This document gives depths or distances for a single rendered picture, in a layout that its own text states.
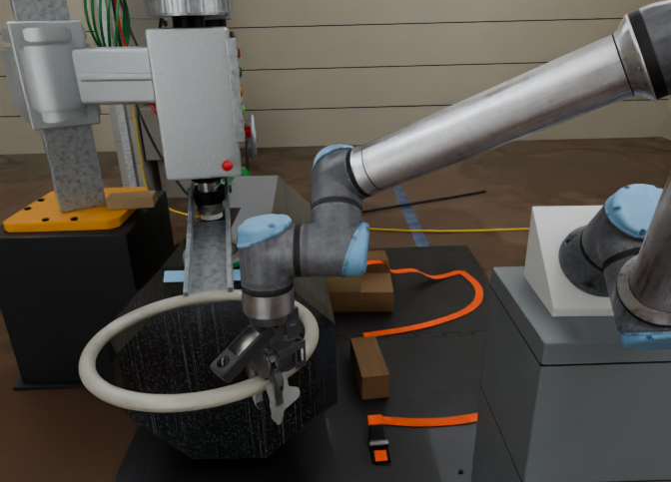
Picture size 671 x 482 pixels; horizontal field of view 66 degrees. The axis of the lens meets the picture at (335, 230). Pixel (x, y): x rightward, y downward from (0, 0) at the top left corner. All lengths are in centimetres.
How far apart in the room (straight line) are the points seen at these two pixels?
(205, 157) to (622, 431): 131
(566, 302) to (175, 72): 118
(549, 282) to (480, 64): 591
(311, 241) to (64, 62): 173
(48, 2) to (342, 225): 185
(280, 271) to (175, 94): 82
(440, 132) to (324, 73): 612
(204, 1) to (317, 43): 540
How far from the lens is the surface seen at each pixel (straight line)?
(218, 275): 145
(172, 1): 152
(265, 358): 94
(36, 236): 247
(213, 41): 154
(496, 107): 79
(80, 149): 252
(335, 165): 90
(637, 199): 126
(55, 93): 240
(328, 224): 85
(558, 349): 130
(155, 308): 134
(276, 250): 84
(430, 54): 702
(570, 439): 148
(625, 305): 115
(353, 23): 689
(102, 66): 236
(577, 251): 138
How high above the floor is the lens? 153
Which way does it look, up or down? 22 degrees down
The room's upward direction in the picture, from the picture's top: 1 degrees counter-clockwise
